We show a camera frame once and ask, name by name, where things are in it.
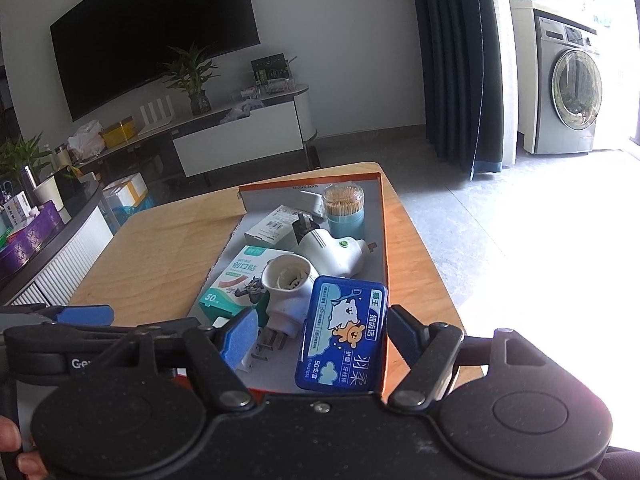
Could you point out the yellow tin box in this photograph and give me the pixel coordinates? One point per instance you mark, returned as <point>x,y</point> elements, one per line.
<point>119,134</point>

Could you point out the black television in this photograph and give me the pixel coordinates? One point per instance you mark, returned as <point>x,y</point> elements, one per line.
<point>150,35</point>

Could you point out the blue plastic bag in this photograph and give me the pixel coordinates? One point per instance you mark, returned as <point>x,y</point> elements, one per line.
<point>135,212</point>

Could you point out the white blue medicine box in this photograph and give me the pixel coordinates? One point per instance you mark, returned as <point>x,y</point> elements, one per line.
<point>15,210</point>

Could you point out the silver washing machine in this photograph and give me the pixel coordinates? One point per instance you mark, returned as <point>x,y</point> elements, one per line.
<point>565,90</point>

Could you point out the white and dark TV cabinet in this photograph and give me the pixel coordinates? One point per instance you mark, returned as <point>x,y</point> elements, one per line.
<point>240,135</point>

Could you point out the white paper cup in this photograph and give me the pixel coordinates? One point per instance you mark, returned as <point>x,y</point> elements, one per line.
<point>49,195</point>

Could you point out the purple patterned box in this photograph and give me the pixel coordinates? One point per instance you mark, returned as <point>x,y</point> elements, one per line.
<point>30,240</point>

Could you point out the grey plastic bag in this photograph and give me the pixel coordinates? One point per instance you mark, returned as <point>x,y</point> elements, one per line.
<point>242,110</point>

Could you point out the black box with green print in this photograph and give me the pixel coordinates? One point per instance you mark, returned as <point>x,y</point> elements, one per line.
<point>270,69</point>

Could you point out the clear plastic organiser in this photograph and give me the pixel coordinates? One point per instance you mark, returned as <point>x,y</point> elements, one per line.
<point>272,89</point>

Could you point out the small white carton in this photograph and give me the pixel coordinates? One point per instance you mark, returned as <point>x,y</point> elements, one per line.
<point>272,225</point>

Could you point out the orange-rimmed cardboard tray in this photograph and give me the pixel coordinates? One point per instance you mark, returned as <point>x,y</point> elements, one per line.
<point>232,242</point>

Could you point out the bamboo plant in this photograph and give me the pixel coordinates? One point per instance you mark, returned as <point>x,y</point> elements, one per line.
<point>20,157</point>

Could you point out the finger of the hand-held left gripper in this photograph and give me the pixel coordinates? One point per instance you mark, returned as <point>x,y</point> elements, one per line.
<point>75,339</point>
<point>85,316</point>

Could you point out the round table with ribbed side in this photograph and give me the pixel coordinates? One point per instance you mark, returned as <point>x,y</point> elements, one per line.
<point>65,260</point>

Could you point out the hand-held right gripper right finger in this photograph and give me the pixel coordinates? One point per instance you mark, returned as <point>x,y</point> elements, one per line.
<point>407,335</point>

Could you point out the black charger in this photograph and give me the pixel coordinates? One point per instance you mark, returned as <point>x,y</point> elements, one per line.
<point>301,230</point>

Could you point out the white plug-in mosquito repeller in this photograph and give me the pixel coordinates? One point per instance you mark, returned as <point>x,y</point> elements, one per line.
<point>285,305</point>
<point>325,255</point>

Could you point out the dark blue curtain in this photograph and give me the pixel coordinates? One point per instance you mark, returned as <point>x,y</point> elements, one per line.
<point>450,60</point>

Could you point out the white router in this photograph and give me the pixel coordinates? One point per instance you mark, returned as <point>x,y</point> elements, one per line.
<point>156,122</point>

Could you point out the teal white bandage box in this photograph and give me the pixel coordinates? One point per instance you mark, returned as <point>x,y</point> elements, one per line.
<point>230,275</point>

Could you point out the white plastic bag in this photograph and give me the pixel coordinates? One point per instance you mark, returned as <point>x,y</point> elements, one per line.
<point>86,142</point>

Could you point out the person's left hand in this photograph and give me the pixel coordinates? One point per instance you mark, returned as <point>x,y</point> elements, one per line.
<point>10,440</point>

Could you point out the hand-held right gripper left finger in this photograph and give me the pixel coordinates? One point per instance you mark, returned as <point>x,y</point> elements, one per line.
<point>242,337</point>

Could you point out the yellow white cardboard box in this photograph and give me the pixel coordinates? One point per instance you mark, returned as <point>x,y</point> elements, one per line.
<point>127,190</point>

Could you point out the small white charger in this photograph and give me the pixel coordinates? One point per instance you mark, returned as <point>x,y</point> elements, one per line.
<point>310,204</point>

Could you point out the blue floss pick box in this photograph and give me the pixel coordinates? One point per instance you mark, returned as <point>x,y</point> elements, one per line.
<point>340,330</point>

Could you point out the stainless steel bottle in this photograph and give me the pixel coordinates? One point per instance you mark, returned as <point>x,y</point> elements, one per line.
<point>29,185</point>

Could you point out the green plant in dark vase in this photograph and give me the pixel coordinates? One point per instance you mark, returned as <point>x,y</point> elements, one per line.
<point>200,102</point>

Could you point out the light blue toothpick jar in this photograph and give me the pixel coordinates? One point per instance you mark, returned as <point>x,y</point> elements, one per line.
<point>345,220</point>

